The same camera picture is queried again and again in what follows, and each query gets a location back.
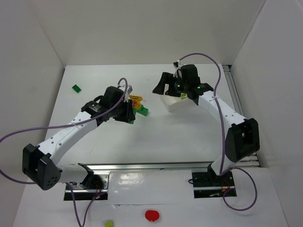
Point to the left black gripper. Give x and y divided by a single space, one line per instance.
128 111

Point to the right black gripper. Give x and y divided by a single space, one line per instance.
171 85

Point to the yellow flower printed lego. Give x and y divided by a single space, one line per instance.
136 100

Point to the light green lego brick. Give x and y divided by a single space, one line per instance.
183 96

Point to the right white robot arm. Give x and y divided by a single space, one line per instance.
240 135

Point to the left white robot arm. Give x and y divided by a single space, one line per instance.
40 162

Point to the dark green stacked lego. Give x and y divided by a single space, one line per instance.
142 110

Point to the white divided plastic bin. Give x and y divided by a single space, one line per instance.
174 103

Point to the small dark green lego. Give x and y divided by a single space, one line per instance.
76 88

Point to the red round lego piece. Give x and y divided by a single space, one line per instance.
152 215

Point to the light green floor lego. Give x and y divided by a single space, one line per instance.
109 223

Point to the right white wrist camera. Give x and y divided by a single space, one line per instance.
177 64

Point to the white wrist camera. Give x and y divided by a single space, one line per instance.
128 88
177 64

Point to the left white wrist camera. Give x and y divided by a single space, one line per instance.
128 88

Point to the aluminium rail front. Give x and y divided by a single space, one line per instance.
148 166

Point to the aluminium rail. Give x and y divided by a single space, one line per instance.
148 166
252 160

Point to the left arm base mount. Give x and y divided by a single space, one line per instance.
98 188

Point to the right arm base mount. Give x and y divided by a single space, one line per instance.
204 188

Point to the aluminium rail right side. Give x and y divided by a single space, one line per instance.
252 160

